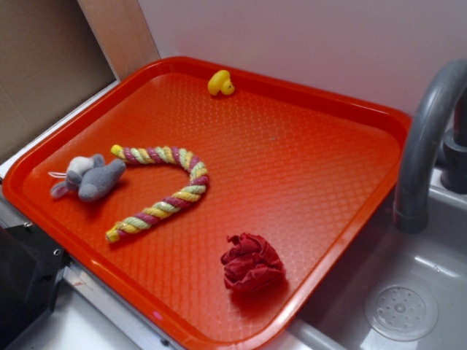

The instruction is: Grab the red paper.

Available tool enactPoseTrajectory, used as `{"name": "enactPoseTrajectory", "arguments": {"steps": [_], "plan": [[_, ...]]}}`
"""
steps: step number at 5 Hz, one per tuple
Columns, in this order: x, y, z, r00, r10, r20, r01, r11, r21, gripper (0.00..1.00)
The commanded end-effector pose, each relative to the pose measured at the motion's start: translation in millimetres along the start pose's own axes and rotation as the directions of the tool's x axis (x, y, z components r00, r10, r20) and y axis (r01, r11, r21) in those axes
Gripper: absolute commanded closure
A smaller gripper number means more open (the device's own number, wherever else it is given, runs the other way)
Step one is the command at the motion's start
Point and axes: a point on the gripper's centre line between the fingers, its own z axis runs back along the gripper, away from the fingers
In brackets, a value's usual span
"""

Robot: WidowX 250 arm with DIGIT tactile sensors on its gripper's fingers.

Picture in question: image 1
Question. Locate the crumpled red paper ball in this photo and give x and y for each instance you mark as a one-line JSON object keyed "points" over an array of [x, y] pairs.
{"points": [[251, 264]]}

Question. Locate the brown cardboard panel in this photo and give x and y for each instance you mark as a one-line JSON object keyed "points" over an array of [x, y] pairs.
{"points": [[51, 63]]}

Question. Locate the yellow rubber duck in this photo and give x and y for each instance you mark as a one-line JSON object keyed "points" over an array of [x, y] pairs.
{"points": [[221, 82]]}

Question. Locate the grey plastic toy sink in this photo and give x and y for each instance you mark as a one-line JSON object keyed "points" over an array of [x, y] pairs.
{"points": [[434, 259]]}

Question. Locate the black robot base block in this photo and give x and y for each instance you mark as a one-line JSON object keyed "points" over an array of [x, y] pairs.
{"points": [[32, 266]]}

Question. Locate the grey plush elephant toy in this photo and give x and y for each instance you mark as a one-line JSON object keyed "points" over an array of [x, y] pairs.
{"points": [[89, 177]]}

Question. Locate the light wooden board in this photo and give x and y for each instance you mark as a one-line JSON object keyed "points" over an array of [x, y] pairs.
{"points": [[122, 33]]}

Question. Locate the grey curved faucet spout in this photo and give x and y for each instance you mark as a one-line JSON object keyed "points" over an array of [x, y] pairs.
{"points": [[433, 118]]}

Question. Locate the round sink drain cover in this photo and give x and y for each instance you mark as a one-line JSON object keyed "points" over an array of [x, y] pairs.
{"points": [[401, 312]]}

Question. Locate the orange plastic tray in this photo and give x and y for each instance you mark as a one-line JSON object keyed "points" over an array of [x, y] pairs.
{"points": [[301, 167]]}

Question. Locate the dark grey faucet handle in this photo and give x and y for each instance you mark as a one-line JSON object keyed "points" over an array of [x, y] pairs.
{"points": [[453, 177]]}

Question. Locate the multicolour twisted rope toy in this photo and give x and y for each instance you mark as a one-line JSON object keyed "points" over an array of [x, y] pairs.
{"points": [[181, 199]]}

